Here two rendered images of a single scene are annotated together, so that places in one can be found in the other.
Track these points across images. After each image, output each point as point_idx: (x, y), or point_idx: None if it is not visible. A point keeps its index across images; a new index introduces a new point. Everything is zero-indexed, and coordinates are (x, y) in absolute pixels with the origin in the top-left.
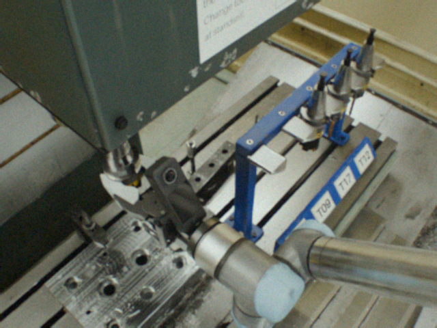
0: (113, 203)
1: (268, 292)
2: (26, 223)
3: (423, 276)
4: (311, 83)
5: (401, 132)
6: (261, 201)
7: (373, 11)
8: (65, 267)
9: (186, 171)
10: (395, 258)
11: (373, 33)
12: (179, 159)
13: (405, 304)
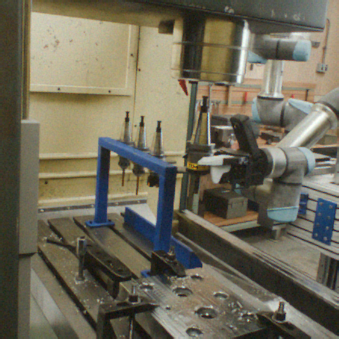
0: (75, 328)
1: (305, 150)
2: None
3: (313, 122)
4: (129, 148)
5: None
6: (139, 262)
7: (51, 140)
8: (172, 333)
9: (75, 282)
10: (297, 130)
11: (129, 113)
12: (56, 281)
13: (231, 278)
